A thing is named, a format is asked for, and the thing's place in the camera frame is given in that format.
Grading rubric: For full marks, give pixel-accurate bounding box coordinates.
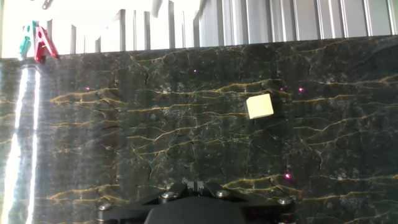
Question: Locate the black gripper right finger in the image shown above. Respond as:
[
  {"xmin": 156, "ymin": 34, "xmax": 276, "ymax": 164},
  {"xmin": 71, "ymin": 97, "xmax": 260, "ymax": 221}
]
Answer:
[{"xmin": 205, "ymin": 182, "xmax": 295, "ymax": 224}]

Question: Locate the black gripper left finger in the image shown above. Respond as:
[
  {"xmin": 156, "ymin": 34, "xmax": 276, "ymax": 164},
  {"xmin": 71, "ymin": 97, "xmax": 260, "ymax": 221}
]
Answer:
[{"xmin": 97, "ymin": 183, "xmax": 189, "ymax": 224}]

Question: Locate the small wooden cube block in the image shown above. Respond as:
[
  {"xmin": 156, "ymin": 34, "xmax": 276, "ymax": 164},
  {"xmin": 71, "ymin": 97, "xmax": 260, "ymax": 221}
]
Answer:
[{"xmin": 246, "ymin": 93, "xmax": 275, "ymax": 120}]

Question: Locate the black gold-veined marble mat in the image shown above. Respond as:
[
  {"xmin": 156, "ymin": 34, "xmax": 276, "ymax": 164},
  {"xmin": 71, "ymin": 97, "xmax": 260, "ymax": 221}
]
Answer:
[{"xmin": 0, "ymin": 35, "xmax": 398, "ymax": 224}]

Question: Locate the red clothespin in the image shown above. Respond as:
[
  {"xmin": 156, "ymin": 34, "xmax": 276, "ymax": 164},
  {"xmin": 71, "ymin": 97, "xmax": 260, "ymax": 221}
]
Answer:
[{"xmin": 33, "ymin": 25, "xmax": 60, "ymax": 63}]

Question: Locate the teal clothespin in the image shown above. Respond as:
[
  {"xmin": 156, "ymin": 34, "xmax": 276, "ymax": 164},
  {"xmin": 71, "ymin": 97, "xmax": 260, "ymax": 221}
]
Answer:
[{"xmin": 18, "ymin": 21, "xmax": 40, "ymax": 60}]

